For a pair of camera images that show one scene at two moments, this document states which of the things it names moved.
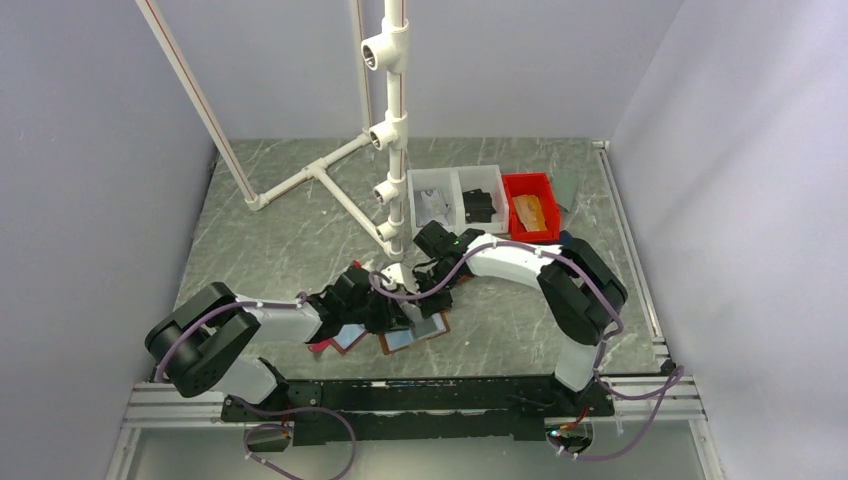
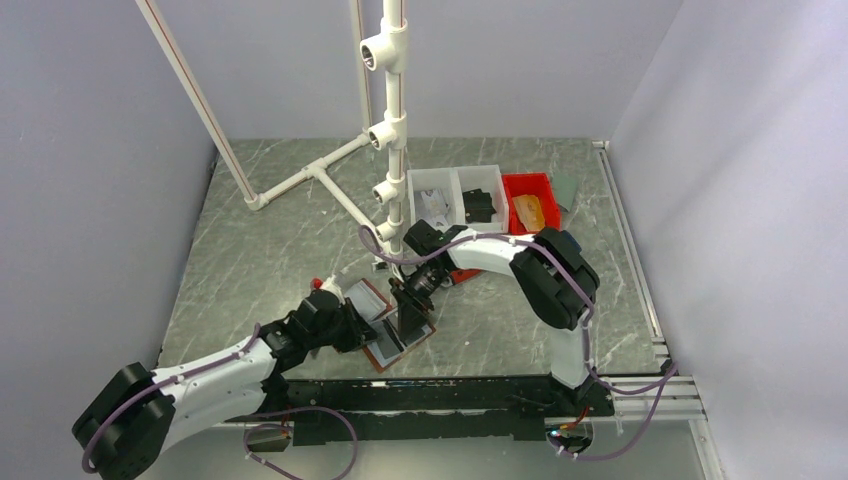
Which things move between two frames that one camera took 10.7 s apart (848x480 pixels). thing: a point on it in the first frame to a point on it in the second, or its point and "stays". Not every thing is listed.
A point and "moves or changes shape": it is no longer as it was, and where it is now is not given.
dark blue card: (566, 236) stays
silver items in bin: (430, 205) stays
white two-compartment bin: (462, 198) stays
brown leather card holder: (432, 326) moves or changes shape
